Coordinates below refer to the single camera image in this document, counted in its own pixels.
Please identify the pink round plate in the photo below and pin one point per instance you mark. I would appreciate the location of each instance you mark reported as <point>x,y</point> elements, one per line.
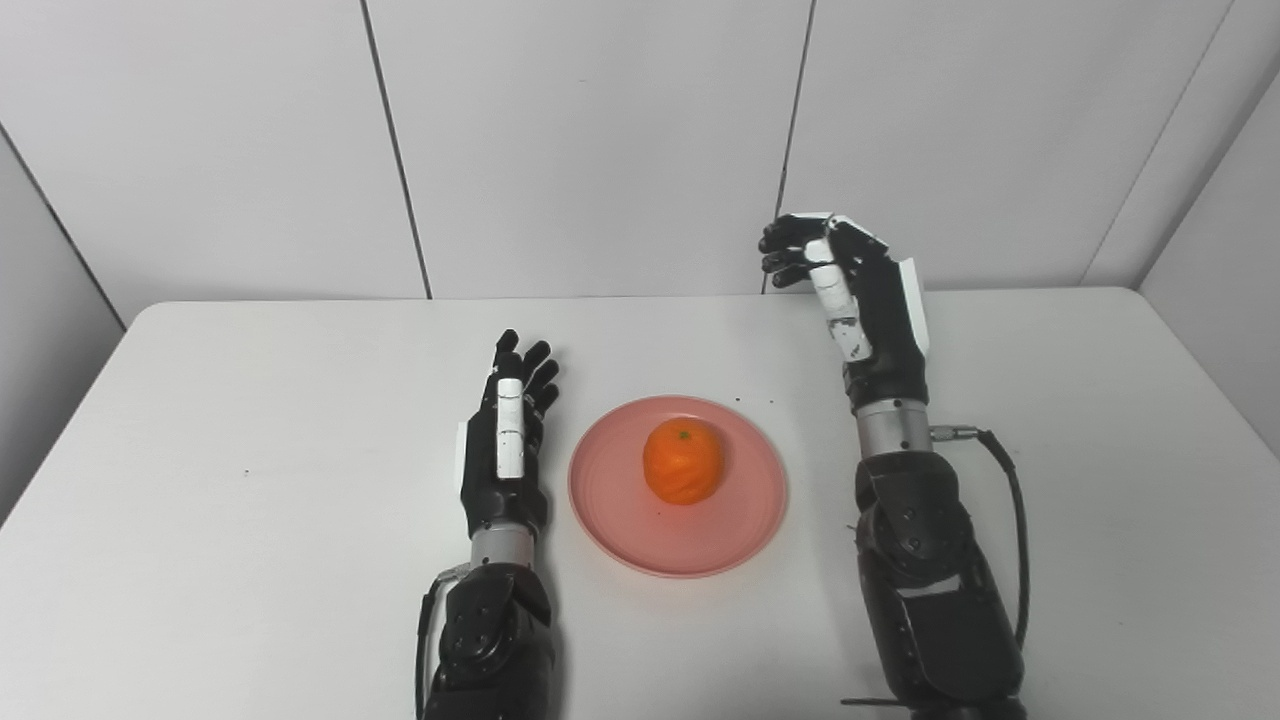
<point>720,530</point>

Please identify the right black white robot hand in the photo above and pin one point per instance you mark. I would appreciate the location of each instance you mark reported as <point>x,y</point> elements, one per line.
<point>890,340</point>

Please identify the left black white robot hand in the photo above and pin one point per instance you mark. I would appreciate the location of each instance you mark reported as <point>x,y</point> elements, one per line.
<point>490,490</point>

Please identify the orange fruit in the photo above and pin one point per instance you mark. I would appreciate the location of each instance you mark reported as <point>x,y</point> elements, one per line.
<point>683,462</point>

